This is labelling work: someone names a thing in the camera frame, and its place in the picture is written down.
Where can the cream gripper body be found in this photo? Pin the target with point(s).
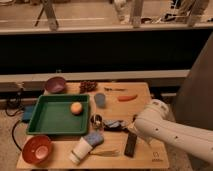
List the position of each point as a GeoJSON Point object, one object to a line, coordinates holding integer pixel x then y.
{"type": "Point", "coordinates": [131, 128]}

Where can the black whiteboard eraser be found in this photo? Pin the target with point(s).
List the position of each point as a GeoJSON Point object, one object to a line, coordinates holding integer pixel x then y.
{"type": "Point", "coordinates": [130, 145]}

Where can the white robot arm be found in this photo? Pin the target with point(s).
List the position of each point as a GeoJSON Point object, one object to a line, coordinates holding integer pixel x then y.
{"type": "Point", "coordinates": [151, 122]}

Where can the black binder clip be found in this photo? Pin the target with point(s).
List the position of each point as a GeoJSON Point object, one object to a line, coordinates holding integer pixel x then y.
{"type": "Point", "coordinates": [134, 117]}

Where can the orange carrot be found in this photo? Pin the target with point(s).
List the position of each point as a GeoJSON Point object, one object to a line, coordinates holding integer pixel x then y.
{"type": "Point", "coordinates": [125, 98]}

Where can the small metal cup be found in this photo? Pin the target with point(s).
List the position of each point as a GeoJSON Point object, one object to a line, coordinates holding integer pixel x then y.
{"type": "Point", "coordinates": [96, 121]}

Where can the blue plastic cup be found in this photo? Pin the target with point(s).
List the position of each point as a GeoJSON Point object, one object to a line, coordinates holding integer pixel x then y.
{"type": "Point", "coordinates": [100, 100]}

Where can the small dark knife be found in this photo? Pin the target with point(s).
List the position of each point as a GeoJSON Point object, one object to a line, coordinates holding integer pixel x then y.
{"type": "Point", "coordinates": [113, 89]}

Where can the white paper cup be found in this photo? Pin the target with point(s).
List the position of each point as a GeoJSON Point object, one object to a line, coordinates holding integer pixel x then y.
{"type": "Point", "coordinates": [80, 151]}

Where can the orange fruit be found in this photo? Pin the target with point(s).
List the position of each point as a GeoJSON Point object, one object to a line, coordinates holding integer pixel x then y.
{"type": "Point", "coordinates": [76, 108]}

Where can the bunch of dark grapes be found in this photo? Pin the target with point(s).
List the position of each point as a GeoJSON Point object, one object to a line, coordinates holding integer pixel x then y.
{"type": "Point", "coordinates": [87, 86]}

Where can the green plastic tray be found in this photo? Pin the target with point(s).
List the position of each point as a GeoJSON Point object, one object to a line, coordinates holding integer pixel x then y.
{"type": "Point", "coordinates": [52, 115]}

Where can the purple bowl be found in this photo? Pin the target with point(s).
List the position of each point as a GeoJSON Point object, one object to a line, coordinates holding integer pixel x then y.
{"type": "Point", "coordinates": [55, 85]}

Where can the red bowl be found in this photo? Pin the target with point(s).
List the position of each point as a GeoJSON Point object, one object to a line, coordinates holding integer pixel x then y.
{"type": "Point", "coordinates": [37, 149]}

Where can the blue power box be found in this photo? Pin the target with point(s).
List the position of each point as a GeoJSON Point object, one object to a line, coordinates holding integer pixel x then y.
{"type": "Point", "coordinates": [27, 113]}

